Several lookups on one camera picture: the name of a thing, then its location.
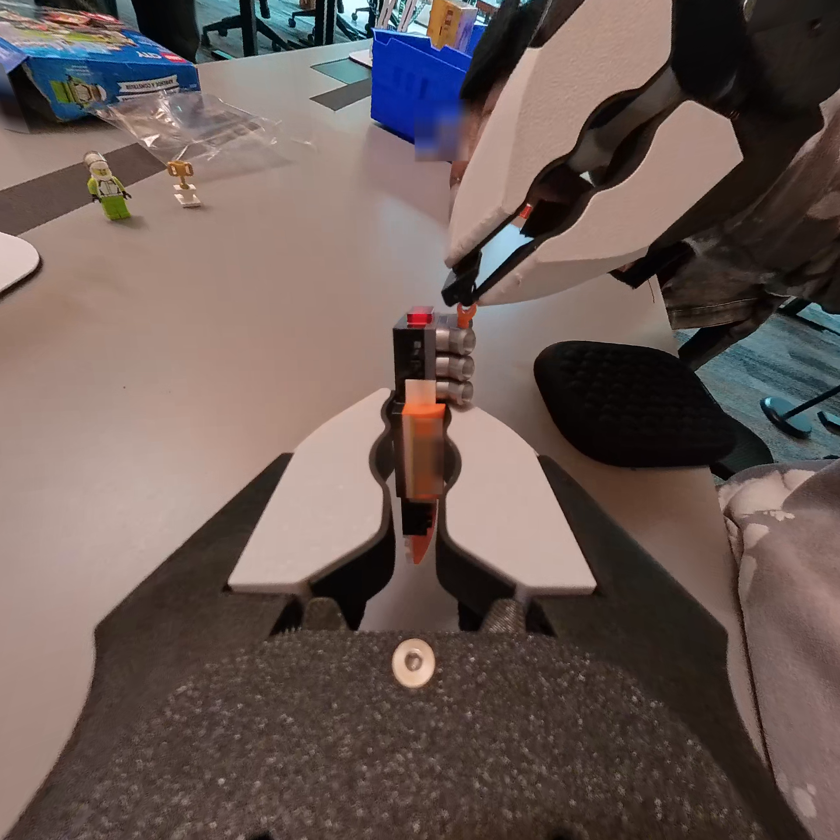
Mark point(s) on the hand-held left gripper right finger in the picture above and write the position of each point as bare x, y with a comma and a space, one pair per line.
519, 519

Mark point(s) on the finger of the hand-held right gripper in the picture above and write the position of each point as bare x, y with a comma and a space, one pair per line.
538, 131
630, 210

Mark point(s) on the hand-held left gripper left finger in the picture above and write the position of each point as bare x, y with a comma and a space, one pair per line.
315, 512

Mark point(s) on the orange white lego car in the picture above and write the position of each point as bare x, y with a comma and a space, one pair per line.
420, 433

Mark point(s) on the orange small clip piece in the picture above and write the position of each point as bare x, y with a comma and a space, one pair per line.
466, 315

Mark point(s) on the white book stand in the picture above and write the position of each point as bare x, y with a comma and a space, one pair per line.
16, 263

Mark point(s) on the person's right forearm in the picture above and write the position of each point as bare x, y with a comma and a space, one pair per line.
775, 250

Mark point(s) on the blue storage bin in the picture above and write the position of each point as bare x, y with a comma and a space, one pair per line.
414, 85

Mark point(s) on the yellow small box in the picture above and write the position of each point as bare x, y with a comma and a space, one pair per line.
449, 24

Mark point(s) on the black textured pad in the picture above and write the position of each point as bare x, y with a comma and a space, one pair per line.
630, 407

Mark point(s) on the black office chair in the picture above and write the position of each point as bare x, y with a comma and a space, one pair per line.
263, 20

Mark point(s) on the clear plastic bag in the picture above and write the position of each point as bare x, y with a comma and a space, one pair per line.
197, 129

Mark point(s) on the small gold trophy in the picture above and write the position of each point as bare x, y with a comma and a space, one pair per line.
185, 187

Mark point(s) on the green minifigure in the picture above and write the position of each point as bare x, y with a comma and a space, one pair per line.
110, 190

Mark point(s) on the blue cardboard box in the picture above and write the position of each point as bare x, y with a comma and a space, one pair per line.
92, 66

